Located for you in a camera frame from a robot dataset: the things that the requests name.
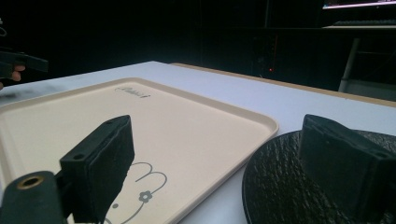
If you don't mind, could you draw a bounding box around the metal stand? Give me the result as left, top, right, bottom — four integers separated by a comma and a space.
337, 37, 362, 93

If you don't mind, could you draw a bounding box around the dark keyboard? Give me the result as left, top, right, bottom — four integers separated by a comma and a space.
332, 19, 396, 27

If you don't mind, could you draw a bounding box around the monitor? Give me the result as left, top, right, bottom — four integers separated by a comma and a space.
322, 0, 396, 10

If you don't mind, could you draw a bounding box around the black textured round plate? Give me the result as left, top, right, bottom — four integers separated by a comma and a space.
241, 129, 396, 224

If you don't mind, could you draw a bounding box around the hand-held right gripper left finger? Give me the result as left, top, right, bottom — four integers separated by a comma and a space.
59, 114, 135, 224

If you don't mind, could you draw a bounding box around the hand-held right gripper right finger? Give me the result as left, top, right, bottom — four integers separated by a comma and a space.
297, 114, 396, 224

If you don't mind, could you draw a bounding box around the beige tray with rabbit drawing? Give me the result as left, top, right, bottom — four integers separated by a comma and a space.
0, 77, 280, 224

